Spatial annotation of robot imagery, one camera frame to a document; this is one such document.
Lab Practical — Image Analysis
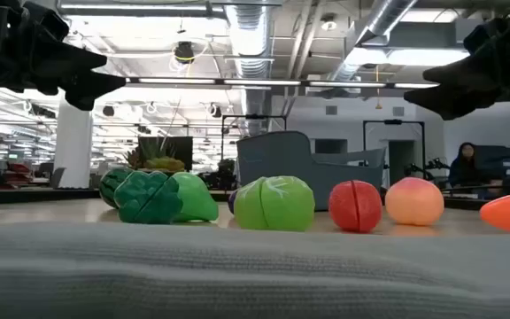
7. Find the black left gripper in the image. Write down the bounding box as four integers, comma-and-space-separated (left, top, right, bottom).
0, 0, 127, 111

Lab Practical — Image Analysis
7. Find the striped green toy watermelon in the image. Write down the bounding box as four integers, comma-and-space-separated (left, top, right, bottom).
98, 167, 135, 209

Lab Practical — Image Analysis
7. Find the peach-coloured toy peach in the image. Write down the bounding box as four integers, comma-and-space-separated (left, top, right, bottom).
384, 176, 445, 227

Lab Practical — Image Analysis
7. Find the dark green toy broccoli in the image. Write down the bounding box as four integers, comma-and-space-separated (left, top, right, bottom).
112, 170, 184, 225

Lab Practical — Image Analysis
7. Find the red toy strawberry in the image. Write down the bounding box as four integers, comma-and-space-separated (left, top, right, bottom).
328, 179, 383, 234

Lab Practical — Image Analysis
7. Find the light green toy cabbage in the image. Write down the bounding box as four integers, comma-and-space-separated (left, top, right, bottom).
232, 175, 316, 232

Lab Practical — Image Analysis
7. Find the white building column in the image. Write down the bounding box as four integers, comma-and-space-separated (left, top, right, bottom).
53, 99, 95, 190

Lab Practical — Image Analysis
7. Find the black monitor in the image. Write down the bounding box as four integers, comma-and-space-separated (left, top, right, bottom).
474, 144, 510, 187
137, 136, 194, 173

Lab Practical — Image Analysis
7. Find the person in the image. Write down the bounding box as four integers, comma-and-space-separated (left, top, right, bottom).
447, 141, 482, 188

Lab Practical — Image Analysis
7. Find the potted succulent plant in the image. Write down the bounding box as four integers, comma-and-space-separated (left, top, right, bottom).
124, 137, 186, 174

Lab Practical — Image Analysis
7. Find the long ceiling light bar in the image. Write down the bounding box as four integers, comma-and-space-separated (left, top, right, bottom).
126, 77, 441, 89

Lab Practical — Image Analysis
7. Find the teal plastic bin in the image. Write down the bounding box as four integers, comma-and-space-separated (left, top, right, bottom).
236, 130, 387, 212

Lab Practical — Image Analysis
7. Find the grey folded cloth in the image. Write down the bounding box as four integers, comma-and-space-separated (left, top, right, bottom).
0, 221, 510, 319

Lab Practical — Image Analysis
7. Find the black hanging cord reel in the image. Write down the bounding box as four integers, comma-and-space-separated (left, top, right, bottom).
174, 40, 197, 64

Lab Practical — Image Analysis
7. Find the slanted silver air duct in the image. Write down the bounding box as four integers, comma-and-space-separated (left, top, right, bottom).
325, 0, 418, 89

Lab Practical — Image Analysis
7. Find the round silver air duct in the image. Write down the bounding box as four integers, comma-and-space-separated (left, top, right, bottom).
223, 4, 278, 134

